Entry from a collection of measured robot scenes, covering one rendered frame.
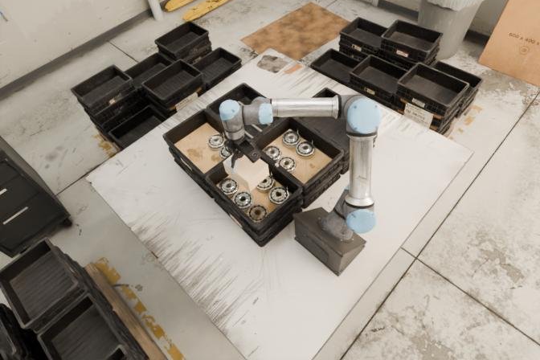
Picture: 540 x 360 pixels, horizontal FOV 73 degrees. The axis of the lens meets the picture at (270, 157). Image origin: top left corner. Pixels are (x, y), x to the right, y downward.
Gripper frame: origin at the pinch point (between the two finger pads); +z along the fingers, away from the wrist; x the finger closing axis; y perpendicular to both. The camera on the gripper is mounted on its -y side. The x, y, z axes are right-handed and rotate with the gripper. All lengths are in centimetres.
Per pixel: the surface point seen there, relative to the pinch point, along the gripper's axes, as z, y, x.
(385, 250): 41, -61, -26
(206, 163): 27.1, 36.0, 1.2
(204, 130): 27, 56, -14
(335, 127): 28, -1, -64
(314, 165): 27.6, -9.2, -36.0
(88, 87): 55, 194, 4
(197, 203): 40, 28, 18
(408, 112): 71, -9, -144
